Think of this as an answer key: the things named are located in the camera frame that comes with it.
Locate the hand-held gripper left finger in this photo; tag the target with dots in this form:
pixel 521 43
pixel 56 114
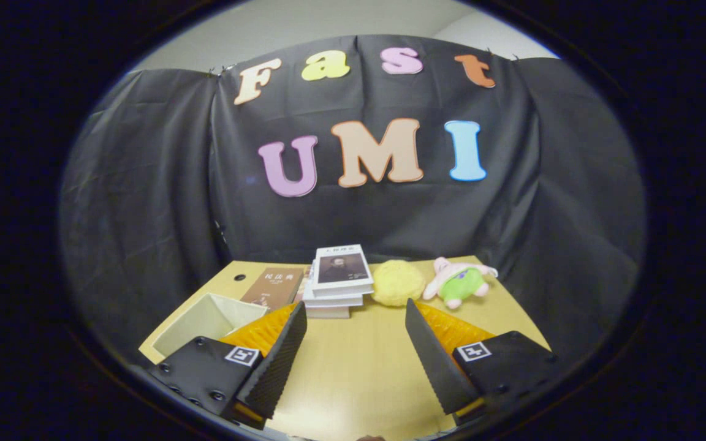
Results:
pixel 276 361

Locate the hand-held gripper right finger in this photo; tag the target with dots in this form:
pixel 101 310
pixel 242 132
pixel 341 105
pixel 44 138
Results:
pixel 432 361

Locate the grey fabric storage box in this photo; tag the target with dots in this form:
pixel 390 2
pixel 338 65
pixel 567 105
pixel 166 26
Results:
pixel 206 318

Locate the plain white book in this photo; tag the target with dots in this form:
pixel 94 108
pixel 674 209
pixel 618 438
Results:
pixel 328 312
pixel 334 301

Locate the brown cover book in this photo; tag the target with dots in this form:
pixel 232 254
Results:
pixel 273 285

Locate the pink and green plush toy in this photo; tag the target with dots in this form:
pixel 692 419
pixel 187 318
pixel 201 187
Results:
pixel 460 283

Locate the yellow round plush toy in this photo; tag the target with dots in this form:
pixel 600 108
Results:
pixel 397 283

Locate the white portrait cover book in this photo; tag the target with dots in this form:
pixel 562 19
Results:
pixel 342 269

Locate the black backdrop cloth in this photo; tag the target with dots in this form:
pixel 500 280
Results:
pixel 390 214

